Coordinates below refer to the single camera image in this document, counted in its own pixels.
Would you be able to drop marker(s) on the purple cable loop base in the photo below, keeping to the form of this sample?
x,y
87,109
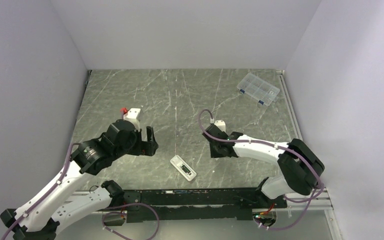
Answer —
x,y
120,213

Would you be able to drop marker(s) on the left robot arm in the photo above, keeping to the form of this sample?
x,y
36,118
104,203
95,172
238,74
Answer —
x,y
47,214

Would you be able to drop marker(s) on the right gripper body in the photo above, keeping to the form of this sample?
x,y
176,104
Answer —
x,y
214,152

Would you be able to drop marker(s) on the clear plastic organizer box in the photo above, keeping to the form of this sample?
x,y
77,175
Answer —
x,y
258,89

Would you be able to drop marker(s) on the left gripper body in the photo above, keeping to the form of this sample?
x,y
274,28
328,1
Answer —
x,y
145,149

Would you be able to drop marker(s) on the white remote control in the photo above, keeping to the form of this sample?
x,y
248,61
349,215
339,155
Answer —
x,y
183,168

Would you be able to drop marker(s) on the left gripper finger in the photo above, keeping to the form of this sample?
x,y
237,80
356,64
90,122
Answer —
x,y
151,145
139,137

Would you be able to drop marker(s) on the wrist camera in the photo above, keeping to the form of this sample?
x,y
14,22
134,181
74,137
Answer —
x,y
221,125
132,115

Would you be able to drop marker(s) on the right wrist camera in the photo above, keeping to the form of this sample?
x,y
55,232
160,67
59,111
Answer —
x,y
221,125

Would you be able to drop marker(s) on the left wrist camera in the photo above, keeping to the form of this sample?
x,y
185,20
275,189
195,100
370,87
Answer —
x,y
132,115

